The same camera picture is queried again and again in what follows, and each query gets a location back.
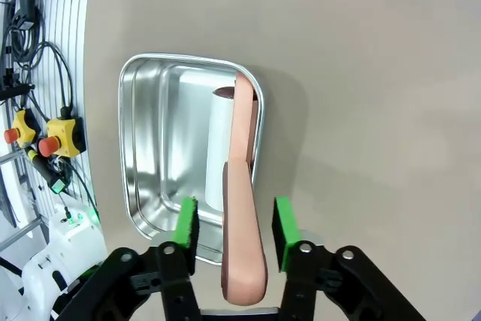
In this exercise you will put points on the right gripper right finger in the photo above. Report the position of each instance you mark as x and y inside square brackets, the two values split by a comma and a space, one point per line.
[312, 287]

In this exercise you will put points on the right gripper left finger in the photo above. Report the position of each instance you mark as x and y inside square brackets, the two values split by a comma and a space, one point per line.
[176, 283]

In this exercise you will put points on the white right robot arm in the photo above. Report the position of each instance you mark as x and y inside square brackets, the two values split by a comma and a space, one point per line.
[75, 242]

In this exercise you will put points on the black adapter with green light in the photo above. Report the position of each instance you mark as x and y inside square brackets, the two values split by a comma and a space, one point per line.
[59, 185]

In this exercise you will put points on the stainless steel rectangular tray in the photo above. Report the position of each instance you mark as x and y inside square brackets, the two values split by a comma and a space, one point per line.
[150, 129]

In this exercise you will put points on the yellow emergency stop button box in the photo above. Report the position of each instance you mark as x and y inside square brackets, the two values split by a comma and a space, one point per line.
[24, 123]
[65, 135]

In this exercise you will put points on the grooved aluminium mounting plate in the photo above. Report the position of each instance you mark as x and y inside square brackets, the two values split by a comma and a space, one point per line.
[75, 16]

